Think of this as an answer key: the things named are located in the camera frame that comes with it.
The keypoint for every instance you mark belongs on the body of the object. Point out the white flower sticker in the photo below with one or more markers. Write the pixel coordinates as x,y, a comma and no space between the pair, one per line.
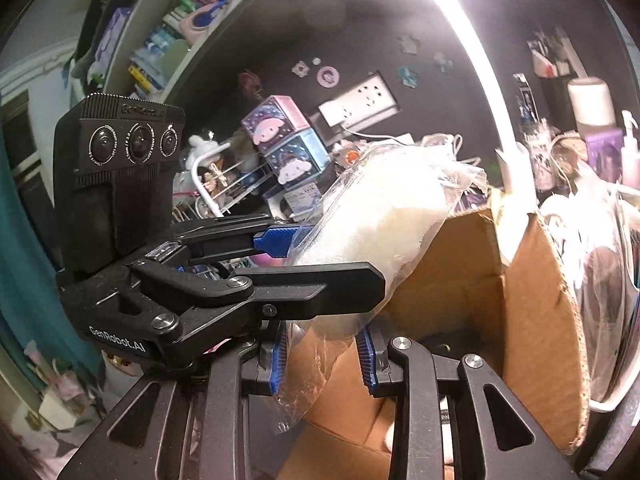
301,68

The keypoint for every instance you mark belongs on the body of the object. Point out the pink cartoon box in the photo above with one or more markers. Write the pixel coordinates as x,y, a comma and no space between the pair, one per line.
280,120

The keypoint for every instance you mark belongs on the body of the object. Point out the white figure toy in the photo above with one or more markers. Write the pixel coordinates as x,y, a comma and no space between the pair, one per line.
205,145

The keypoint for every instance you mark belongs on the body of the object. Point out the white power strip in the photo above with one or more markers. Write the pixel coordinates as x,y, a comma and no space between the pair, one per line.
367,96

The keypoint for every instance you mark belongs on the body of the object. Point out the white plush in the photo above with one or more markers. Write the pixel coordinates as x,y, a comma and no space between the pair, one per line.
385,210

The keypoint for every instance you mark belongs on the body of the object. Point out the white cylinder bottle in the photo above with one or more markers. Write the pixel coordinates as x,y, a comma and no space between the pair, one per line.
592,102

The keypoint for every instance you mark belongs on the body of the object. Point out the row of books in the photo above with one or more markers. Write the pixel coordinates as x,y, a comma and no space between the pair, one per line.
160,47

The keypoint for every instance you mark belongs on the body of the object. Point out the white plastic bag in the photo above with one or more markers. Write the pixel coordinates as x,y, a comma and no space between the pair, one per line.
600,270

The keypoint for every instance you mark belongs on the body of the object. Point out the white spray bottle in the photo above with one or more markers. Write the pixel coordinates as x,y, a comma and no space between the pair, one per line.
631,155

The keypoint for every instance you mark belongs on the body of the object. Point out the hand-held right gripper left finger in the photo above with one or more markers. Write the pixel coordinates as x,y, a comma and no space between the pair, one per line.
278,362

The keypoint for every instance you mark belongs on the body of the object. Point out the purple box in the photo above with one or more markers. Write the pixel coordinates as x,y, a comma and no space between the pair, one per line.
605,155

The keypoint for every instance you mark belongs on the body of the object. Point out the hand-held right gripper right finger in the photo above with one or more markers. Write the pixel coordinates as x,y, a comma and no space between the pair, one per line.
366,362

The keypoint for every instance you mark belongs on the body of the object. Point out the white bookshelf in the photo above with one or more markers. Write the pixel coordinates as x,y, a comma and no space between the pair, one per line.
145,25

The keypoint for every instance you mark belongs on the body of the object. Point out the teal curtain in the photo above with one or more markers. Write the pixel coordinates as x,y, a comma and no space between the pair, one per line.
30,285

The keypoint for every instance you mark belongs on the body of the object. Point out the blue cartoon box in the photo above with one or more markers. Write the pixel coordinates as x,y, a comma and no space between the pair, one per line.
300,157

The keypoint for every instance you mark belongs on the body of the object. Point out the white wall organiser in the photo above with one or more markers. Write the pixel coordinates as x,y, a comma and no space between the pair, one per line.
555,57

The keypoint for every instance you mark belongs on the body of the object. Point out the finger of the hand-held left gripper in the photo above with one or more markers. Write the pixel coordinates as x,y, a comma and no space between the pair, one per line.
325,286
274,240

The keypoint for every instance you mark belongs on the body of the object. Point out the round pink sticker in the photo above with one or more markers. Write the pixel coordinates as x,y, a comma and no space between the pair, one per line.
328,76

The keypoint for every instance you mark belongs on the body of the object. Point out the white led lamp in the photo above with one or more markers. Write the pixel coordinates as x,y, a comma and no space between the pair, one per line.
492,85

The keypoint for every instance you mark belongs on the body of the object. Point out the brown cardboard box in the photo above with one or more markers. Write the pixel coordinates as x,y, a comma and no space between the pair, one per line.
450,280

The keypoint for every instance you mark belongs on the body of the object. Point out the clear printed cup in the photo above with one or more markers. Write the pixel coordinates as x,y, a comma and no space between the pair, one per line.
539,157

